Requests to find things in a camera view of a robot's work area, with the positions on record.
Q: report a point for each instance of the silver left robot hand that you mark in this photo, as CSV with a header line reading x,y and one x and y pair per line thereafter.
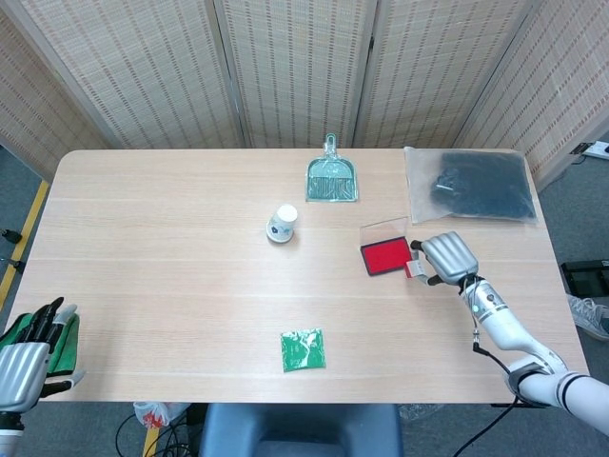
x,y
21,371

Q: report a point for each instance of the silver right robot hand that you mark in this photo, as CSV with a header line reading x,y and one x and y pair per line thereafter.
x,y
449,257

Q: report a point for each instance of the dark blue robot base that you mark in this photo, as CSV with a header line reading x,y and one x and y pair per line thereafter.
x,y
300,428

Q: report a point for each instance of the red ink pad clear lid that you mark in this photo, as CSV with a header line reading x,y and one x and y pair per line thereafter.
x,y
385,257

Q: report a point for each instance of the green cloth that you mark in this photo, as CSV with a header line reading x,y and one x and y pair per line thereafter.
x,y
66,343

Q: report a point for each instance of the plastic bag with black contents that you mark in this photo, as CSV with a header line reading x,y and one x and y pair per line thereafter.
x,y
480,185

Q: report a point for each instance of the black stand foot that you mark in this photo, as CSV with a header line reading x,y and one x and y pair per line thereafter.
x,y
10,234
14,264

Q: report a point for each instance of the black box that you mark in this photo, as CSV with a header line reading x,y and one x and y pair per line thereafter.
x,y
583,278

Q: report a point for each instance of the green dustpan brush set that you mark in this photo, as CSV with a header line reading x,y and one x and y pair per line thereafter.
x,y
332,183

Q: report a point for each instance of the white red plastic bag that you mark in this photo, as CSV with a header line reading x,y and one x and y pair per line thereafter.
x,y
154,413

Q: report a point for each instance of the grey sneaker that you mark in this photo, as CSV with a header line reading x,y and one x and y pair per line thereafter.
x,y
590,316

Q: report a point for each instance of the white paper cup blue flower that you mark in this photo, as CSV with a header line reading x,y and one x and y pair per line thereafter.
x,y
281,226

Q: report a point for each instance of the green tea sachet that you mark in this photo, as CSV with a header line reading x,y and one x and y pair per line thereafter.
x,y
303,352

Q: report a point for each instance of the white power strip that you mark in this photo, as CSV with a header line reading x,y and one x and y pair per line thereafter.
x,y
595,150

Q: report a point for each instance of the woven folding screen panel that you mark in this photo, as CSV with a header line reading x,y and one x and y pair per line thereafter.
x,y
442,66
33,105
561,95
295,66
138,71

